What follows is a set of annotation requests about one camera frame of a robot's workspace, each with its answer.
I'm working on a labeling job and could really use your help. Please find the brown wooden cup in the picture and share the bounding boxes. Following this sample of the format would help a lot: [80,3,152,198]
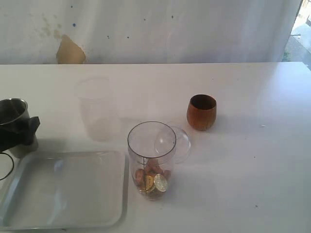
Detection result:
[187,94,217,131]

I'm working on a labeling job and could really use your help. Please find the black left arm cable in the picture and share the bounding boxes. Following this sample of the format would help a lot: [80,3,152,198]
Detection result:
[0,152,16,181]

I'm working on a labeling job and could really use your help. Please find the white rectangular tray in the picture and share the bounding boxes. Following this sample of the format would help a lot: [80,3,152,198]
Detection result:
[0,151,126,231]

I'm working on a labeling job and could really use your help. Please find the clear measuring cylinder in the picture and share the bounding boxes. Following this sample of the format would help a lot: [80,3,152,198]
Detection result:
[127,121,177,200]

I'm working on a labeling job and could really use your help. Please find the translucent plastic container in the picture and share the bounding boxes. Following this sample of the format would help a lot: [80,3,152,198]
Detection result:
[74,76,121,142]

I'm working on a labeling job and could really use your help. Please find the clear dome strainer lid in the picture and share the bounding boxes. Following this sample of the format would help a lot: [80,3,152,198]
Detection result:
[154,121,191,164]

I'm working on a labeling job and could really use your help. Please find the stainless steel cup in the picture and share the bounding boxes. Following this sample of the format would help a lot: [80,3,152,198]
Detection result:
[0,98,39,159]

